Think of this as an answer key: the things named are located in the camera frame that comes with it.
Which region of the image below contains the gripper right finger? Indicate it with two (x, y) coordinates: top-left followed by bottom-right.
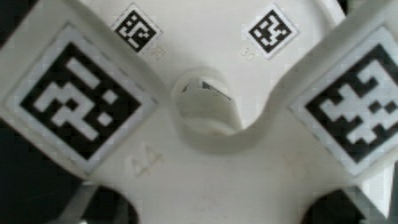
(300, 186), (390, 224)

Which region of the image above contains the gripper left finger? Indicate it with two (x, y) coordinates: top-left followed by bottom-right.
(55, 182), (138, 224)

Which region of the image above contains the white cross-shaped table base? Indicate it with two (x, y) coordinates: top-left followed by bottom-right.
(0, 0), (398, 224)

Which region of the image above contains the white cylindrical table leg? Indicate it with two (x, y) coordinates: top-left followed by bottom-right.
(172, 67), (243, 136)

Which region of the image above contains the white round table top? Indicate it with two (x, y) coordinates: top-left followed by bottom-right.
(79, 0), (344, 126)

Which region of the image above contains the white U-shaped border frame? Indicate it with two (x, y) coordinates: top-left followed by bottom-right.
(360, 167), (398, 224)

